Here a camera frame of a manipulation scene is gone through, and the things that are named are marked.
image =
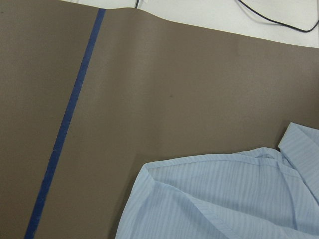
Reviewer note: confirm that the light blue button-up shirt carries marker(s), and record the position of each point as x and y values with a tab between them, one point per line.
258	194

